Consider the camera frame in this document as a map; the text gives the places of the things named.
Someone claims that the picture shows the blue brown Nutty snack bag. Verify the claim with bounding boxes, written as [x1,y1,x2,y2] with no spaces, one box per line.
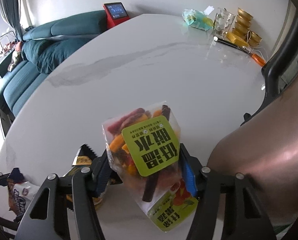
[7,167,40,216]

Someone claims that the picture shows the black gold Danisa cookie bag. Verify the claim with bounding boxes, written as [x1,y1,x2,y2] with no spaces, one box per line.
[64,143,124,212]

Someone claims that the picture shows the clear bag colourful veggie sticks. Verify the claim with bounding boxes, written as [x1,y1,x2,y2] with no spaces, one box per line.
[102,101,198,232]

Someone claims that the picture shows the teal sofa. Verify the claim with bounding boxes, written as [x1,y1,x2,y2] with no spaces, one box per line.
[0,10,107,115]

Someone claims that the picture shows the teal sofa pillow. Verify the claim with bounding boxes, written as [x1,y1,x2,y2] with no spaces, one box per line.
[21,38,90,74]

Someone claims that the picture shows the clear glass jar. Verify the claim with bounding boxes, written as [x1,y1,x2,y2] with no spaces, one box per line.
[213,8,236,38]

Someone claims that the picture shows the red smart display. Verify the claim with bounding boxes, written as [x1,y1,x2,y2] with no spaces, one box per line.
[103,2,130,29]

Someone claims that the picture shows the teal tissue pack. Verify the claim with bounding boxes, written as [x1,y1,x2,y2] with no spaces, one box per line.
[182,9,214,31]

